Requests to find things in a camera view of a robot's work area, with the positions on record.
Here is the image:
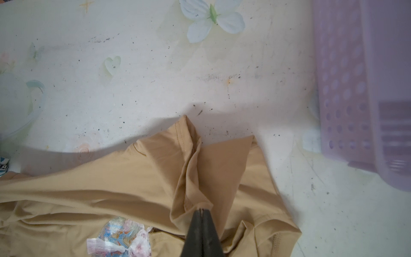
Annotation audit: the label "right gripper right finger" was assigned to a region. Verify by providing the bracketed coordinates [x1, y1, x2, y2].
[201, 209, 225, 257]

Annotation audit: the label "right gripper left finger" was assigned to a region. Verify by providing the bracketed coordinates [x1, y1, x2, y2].
[180, 210, 202, 257]

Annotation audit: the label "beige garment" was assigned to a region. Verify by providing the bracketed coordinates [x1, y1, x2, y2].
[1, 116, 301, 257]

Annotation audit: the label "printed white blue yellow shorts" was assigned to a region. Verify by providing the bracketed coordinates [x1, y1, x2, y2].
[0, 156, 10, 176]

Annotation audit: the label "lavender plastic basket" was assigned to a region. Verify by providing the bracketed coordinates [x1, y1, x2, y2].
[313, 1, 411, 192]

